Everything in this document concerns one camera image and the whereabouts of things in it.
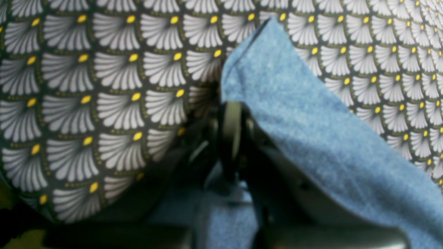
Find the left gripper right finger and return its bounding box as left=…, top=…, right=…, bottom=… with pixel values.
left=239, top=104, right=409, bottom=249

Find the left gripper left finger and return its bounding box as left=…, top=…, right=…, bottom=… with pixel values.
left=42, top=104, right=225, bottom=249

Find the blue T-shirt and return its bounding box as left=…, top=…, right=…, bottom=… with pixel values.
left=221, top=19, right=442, bottom=249

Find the fan-patterned table cloth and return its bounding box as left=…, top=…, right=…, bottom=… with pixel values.
left=1, top=0, right=442, bottom=223

